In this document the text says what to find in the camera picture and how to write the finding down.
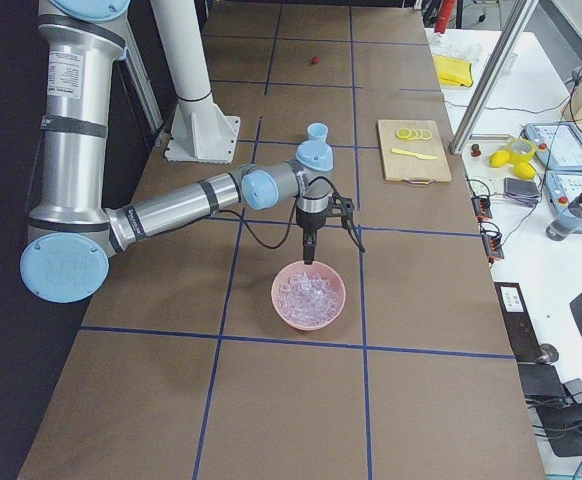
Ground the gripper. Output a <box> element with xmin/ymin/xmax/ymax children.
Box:
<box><xmin>295</xmin><ymin>208</ymin><xmax>327</xmax><ymax>264</ymax></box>

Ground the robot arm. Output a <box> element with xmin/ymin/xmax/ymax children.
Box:
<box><xmin>20</xmin><ymin>1</ymin><xmax>335</xmax><ymax>303</ymax></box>

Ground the light blue plastic cup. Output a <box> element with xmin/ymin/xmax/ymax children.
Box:
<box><xmin>306</xmin><ymin>122</ymin><xmax>329</xmax><ymax>143</ymax></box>

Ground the pink bowl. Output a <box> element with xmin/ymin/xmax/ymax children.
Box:
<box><xmin>271</xmin><ymin>261</ymin><xmax>347</xmax><ymax>331</ymax></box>

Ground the yellow plastic knife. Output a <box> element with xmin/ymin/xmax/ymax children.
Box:
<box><xmin>390</xmin><ymin>148</ymin><xmax>438</xmax><ymax>160</ymax></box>

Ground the bamboo cutting board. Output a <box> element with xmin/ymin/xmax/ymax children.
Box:
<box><xmin>377</xmin><ymin>119</ymin><xmax>452</xmax><ymax>185</ymax></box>

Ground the red black connector module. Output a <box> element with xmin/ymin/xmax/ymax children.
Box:
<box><xmin>471</xmin><ymin>195</ymin><xmax>492</xmax><ymax>222</ymax></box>

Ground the whole yellow lemon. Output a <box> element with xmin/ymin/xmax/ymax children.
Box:
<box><xmin>489</xmin><ymin>150</ymin><xmax>511</xmax><ymax>168</ymax></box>
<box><xmin>512</xmin><ymin>162</ymin><xmax>537</xmax><ymax>180</ymax></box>

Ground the grey purple pouch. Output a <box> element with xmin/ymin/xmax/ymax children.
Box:
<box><xmin>503</xmin><ymin>177</ymin><xmax>541</xmax><ymax>207</ymax></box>

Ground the yellow tape roll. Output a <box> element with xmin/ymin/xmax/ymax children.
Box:
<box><xmin>506</xmin><ymin>138</ymin><xmax>536</xmax><ymax>165</ymax></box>

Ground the yellow cloth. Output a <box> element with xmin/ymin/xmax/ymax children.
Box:
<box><xmin>433</xmin><ymin>55</ymin><xmax>474</xmax><ymax>88</ymax></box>

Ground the clear plastic bag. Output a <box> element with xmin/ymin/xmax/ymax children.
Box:
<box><xmin>427</xmin><ymin>32</ymin><xmax>482</xmax><ymax>62</ymax></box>

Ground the near teach pendant tablet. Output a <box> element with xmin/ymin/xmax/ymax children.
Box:
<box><xmin>546</xmin><ymin>171</ymin><xmax>582</xmax><ymax>236</ymax></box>

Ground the teach pendant tablet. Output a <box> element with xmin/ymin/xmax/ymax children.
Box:
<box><xmin>546</xmin><ymin>171</ymin><xmax>582</xmax><ymax>236</ymax></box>
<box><xmin>522</xmin><ymin>122</ymin><xmax>582</xmax><ymax>172</ymax></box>

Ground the far teach pendant tablet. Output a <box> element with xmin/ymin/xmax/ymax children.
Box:
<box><xmin>522</xmin><ymin>122</ymin><xmax>582</xmax><ymax>172</ymax></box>

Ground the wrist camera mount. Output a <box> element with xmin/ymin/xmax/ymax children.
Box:
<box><xmin>327</xmin><ymin>193</ymin><xmax>366</xmax><ymax>254</ymax></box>

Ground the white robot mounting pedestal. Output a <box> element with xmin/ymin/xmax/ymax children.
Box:
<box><xmin>152</xmin><ymin>1</ymin><xmax>241</xmax><ymax>164</ymax></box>

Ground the aluminium frame post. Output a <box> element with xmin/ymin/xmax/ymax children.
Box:
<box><xmin>449</xmin><ymin>0</ymin><xmax>539</xmax><ymax>154</ymax></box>

